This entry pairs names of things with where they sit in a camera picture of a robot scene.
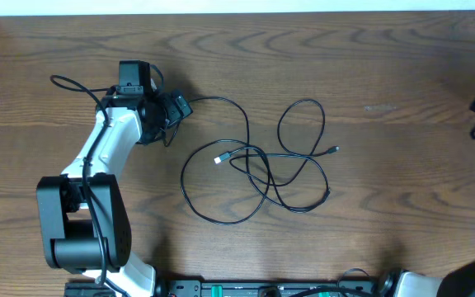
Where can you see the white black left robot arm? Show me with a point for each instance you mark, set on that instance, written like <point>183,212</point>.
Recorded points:
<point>84,224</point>

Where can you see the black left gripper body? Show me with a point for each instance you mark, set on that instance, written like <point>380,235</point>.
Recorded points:
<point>172,112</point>

